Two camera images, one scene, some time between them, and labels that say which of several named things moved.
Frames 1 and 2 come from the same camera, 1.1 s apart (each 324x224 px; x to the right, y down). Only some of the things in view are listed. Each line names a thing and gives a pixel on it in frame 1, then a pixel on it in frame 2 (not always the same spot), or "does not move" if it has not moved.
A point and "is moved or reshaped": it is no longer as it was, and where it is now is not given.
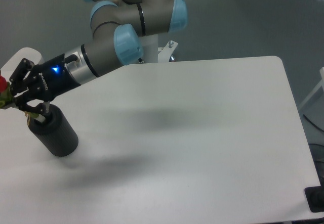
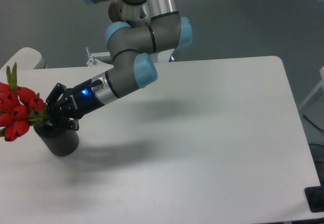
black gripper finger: x=21 y=102 -> x=59 y=120
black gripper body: x=51 y=79 -> x=80 y=101
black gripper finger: x=17 y=80 -> x=52 y=100
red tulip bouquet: x=6 y=98 is moved or reshaped
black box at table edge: x=315 y=195 does not move
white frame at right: x=321 y=83 does not move
